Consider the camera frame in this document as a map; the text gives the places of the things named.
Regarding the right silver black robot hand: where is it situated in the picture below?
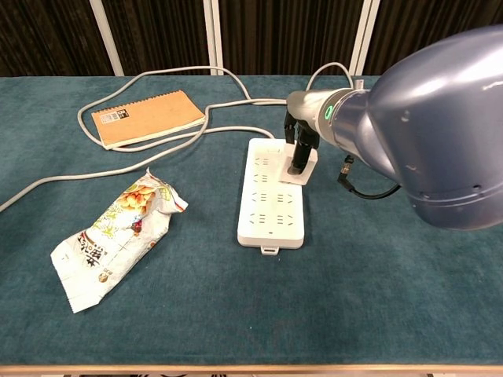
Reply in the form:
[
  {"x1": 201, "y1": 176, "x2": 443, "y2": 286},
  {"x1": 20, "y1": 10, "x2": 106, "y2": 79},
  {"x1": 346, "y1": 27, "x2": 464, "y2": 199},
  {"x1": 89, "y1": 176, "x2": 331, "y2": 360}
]
[{"x1": 282, "y1": 90, "x2": 322, "y2": 177}]

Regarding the white power adapter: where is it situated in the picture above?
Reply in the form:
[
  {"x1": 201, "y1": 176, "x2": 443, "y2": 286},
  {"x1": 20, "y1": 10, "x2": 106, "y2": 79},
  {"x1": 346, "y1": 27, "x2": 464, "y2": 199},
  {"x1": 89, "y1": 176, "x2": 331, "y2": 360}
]
[{"x1": 279, "y1": 143, "x2": 318, "y2": 185}]

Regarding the white power strip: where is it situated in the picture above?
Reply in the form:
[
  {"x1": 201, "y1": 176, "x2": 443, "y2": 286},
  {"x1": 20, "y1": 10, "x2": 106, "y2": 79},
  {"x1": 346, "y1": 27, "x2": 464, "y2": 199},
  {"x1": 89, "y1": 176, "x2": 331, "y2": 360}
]
[{"x1": 237, "y1": 137, "x2": 307, "y2": 256}]

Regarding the dark slatted screen panel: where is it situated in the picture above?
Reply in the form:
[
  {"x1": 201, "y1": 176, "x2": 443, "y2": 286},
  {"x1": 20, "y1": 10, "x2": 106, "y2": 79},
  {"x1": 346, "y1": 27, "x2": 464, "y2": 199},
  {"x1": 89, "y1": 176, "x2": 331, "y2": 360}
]
[
  {"x1": 365, "y1": 0, "x2": 503, "y2": 76},
  {"x1": 101, "y1": 0, "x2": 212, "y2": 75},
  {"x1": 0, "y1": 0, "x2": 114, "y2": 77},
  {"x1": 218, "y1": 0, "x2": 365, "y2": 75}
]

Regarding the brown spiral notebook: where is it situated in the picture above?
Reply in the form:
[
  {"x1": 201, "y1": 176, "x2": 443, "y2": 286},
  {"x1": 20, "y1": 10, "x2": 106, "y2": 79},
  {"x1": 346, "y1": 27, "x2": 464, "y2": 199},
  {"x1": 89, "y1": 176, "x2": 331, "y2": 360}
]
[{"x1": 90, "y1": 90, "x2": 207, "y2": 151}]

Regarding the teal table cloth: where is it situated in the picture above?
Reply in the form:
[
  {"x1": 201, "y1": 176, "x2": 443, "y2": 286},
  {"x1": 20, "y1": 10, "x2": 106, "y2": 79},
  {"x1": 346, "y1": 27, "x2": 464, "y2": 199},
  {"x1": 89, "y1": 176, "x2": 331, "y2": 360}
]
[{"x1": 0, "y1": 74, "x2": 503, "y2": 366}]

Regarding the white printed snack bag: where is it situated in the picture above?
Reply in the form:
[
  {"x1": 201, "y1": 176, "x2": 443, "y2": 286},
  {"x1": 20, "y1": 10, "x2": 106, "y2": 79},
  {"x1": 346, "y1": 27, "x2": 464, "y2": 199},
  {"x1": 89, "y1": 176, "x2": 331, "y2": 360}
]
[{"x1": 50, "y1": 167, "x2": 189, "y2": 314}]

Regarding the grey power strip cable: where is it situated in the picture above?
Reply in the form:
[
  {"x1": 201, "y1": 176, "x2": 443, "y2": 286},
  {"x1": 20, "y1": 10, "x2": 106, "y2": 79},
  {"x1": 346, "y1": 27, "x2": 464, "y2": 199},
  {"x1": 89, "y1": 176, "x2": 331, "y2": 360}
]
[{"x1": 0, "y1": 61, "x2": 354, "y2": 214}]

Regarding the white frame post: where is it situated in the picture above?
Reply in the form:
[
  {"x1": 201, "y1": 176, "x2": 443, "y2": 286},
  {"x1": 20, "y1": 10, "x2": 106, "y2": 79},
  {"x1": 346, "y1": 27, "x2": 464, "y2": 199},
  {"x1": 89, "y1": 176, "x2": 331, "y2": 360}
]
[
  {"x1": 203, "y1": 0, "x2": 225, "y2": 75},
  {"x1": 348, "y1": 0, "x2": 381, "y2": 75},
  {"x1": 89, "y1": 0, "x2": 125, "y2": 77}
]

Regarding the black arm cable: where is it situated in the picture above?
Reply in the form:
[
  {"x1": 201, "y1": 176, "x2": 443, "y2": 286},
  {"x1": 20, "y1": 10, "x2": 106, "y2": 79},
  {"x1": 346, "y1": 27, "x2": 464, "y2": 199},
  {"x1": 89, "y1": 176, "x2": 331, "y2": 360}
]
[{"x1": 337, "y1": 155, "x2": 402, "y2": 199}]

